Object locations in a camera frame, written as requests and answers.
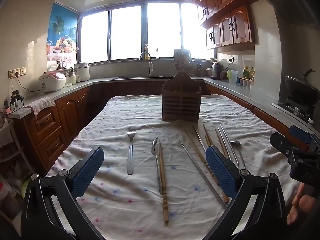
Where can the white electric steamer pot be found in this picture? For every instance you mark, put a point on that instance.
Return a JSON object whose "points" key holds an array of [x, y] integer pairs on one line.
{"points": [[82, 72]]}

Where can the white floral tablecloth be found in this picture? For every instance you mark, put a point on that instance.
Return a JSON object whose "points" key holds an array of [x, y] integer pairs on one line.
{"points": [[112, 130]]}

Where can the white pink rice cooker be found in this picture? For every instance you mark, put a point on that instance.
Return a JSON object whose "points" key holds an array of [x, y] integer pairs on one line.
{"points": [[52, 82]]}

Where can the row of white spice jars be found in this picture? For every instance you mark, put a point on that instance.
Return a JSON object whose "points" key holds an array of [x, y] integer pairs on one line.
{"points": [[245, 83]]}

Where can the steel electric kettle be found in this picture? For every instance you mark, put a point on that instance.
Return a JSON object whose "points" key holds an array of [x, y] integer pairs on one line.
{"points": [[216, 71]]}

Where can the steel range hood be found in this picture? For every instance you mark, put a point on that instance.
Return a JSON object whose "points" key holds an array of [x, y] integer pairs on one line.
{"points": [[287, 0]]}

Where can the wall power outlet strip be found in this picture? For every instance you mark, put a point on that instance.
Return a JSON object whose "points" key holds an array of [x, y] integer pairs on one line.
{"points": [[17, 72]]}

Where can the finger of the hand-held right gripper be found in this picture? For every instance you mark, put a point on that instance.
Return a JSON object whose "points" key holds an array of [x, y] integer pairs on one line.
{"points": [[280, 141], [300, 133]]}

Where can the clear jug with green lid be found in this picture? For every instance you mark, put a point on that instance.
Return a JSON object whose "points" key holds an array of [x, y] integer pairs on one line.
{"points": [[232, 77]]}

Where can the steel fork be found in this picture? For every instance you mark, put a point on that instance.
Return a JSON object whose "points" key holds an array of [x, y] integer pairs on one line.
{"points": [[130, 155]]}

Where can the dish drying rack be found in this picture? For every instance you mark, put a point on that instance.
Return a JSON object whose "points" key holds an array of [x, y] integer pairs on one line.
{"points": [[182, 60]]}

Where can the grey kitchen countertop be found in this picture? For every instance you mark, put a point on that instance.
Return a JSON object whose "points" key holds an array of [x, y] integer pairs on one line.
{"points": [[75, 88]]}

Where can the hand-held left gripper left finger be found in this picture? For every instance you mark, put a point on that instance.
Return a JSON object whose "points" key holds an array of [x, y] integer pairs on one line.
{"points": [[90, 170]]}

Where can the yellow cooking oil bottle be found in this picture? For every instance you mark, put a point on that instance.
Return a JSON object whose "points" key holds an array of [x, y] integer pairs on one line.
{"points": [[246, 73], [251, 73]]}

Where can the large kitchen window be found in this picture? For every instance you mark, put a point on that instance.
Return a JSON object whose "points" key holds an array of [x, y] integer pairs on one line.
{"points": [[125, 32]]}

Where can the brown wooden base cabinets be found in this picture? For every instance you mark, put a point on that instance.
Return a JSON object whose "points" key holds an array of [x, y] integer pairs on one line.
{"points": [[50, 130]]}

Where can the tropical fruit wall poster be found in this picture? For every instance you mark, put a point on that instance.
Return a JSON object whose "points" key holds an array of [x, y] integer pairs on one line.
{"points": [[62, 30]]}

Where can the steel spoon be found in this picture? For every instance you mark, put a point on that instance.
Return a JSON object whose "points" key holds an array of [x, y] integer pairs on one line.
{"points": [[235, 142]]}

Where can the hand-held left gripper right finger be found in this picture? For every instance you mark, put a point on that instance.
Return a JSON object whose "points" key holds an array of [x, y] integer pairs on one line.
{"points": [[222, 173]]}

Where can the floral cloth rag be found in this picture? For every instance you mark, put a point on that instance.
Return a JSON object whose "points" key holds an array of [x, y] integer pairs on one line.
{"points": [[41, 103]]}

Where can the wooden utensil holder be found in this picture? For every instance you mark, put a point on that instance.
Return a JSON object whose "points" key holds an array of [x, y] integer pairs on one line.
{"points": [[182, 105]]}

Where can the yellow soap bottle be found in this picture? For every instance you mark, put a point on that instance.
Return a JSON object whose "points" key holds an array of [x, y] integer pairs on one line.
{"points": [[146, 54]]}

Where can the small white appliance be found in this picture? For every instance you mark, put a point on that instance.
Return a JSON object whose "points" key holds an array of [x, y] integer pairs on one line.
{"points": [[70, 78]]}

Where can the chrome kitchen faucet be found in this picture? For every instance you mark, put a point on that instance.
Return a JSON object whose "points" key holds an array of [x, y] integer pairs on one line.
{"points": [[150, 67]]}

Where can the silver spoon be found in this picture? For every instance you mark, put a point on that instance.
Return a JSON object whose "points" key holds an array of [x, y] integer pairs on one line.
{"points": [[157, 165]]}

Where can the black wok with lid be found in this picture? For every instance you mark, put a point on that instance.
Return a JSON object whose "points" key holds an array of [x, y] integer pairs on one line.
{"points": [[300, 85]]}

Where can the knife and scissors holder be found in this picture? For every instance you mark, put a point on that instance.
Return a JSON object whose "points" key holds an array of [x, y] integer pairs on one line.
{"points": [[197, 67]]}

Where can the person's right hand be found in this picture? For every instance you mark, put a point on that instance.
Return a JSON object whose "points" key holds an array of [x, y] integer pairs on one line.
{"points": [[302, 205]]}

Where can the brown wooden wall cabinets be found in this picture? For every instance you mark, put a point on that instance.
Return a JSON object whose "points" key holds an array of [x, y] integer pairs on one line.
{"points": [[230, 27]]}

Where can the white wall socket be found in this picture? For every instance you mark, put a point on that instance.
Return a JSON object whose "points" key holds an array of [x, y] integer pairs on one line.
{"points": [[230, 59]]}

